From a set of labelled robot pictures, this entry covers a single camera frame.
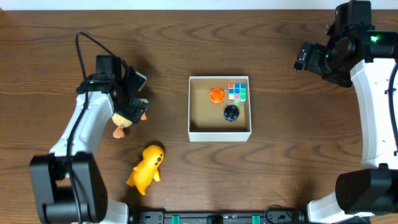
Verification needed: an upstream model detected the plush yellow duck toy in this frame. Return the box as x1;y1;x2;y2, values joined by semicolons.
111;98;149;139

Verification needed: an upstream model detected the orange rubber penguin toy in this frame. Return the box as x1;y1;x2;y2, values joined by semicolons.
126;145;165;195

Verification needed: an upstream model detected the colourful puzzle cube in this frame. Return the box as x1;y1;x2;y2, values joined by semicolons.
228;83;247;106

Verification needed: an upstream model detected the orange round spinner toy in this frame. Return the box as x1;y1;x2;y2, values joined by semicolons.
209;88;225;104

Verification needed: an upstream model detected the black round spinner toy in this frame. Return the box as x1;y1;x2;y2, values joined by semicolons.
223;105;240;122

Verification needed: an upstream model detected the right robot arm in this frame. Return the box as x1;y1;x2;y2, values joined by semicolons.
294;1;397;223

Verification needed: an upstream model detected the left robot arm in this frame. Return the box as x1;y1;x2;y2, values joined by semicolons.
30;55;148;223

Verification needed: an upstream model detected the white cardboard box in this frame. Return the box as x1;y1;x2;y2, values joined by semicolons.
188;76;252;142

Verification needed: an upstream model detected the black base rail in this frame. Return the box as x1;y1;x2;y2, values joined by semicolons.
127;205;308;224

